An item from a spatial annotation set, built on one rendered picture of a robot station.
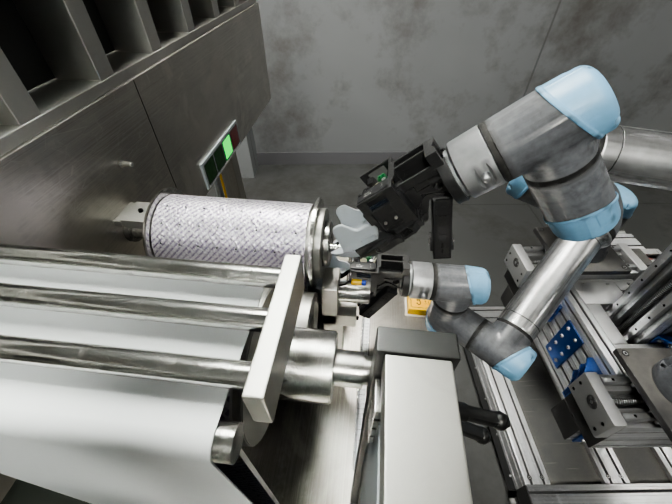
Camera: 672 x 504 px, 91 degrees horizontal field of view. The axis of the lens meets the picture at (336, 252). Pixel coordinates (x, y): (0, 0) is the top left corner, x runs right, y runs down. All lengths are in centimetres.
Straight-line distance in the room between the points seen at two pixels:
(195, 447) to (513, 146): 37
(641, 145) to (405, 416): 51
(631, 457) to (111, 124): 188
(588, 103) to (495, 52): 277
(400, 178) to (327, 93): 258
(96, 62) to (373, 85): 251
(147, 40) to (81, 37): 16
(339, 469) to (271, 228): 47
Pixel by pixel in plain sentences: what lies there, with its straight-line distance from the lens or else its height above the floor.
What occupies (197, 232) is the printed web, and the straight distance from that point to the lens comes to 54.
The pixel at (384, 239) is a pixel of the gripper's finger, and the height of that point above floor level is 132.
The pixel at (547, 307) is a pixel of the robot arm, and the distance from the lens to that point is 77.
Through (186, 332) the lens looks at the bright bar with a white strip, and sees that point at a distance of 24.
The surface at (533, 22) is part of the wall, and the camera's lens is 321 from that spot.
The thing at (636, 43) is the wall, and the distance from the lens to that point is 368.
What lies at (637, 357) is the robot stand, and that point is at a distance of 120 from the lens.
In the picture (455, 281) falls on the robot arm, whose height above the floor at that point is 114.
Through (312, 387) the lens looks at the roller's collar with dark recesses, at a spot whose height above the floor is 135.
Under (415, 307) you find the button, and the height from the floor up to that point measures 92.
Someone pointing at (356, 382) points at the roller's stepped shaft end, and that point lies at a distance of 31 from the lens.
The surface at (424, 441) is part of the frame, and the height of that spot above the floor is 144.
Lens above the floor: 162
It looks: 45 degrees down
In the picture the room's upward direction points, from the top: straight up
